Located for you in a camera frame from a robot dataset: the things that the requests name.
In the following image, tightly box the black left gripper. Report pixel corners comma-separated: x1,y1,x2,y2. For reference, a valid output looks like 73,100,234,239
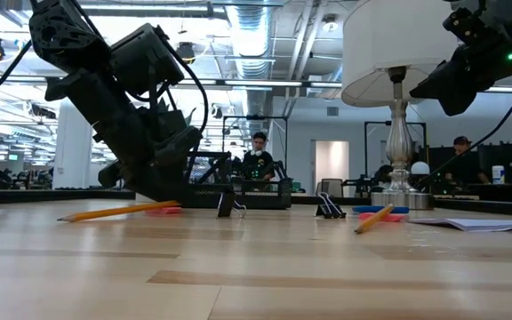
44,68,204,205

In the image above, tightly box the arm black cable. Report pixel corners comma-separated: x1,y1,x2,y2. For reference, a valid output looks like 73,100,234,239
0,40,33,117
415,66,512,190

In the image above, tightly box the black aluminium table frame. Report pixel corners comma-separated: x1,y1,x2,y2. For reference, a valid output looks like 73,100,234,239
0,188,512,219

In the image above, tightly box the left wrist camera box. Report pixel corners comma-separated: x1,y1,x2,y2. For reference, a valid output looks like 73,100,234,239
109,21,186,97

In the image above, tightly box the white dome object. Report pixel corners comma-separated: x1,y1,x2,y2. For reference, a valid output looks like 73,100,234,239
410,160,431,176

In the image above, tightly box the orange pencil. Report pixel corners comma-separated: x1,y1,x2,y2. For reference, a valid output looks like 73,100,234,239
56,199,182,223
354,204,396,235

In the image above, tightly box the large black binder clip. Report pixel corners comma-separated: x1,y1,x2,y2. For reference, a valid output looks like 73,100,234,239
216,189,248,220

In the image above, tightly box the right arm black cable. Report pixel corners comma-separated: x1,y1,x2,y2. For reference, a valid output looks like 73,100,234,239
415,66,512,190

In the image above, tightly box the pink eraser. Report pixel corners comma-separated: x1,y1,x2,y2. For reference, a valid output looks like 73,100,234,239
144,205,183,217
357,212,406,223

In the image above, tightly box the grey office chair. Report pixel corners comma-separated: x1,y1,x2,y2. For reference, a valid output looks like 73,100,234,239
320,177,345,198

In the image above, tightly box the person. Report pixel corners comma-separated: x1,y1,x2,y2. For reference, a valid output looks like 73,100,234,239
444,135,491,186
371,164,393,193
241,131,277,181

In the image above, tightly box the black ceiling device yellow cable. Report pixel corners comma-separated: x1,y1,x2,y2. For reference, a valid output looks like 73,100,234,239
174,41,197,66

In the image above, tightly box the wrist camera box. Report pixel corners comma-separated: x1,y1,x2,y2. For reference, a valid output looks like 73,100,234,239
443,6,492,48
109,21,186,97

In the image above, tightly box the black mesh desk organizer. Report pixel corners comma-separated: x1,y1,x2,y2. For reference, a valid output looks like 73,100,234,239
180,150,293,211

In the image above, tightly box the small black binder clip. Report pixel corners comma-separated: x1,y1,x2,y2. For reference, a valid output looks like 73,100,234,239
316,191,348,220

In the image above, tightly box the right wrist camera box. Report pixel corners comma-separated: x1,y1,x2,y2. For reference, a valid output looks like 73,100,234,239
443,6,492,48

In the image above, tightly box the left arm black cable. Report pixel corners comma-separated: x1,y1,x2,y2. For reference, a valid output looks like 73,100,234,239
0,40,33,117

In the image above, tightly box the white column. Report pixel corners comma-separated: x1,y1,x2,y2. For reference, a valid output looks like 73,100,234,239
52,100,106,190

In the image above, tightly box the white shade silver table lamp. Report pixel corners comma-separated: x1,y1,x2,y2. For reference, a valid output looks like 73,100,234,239
340,0,465,211

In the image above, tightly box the pale blue sticky note pad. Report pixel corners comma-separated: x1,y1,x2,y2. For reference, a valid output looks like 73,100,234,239
405,216,512,233

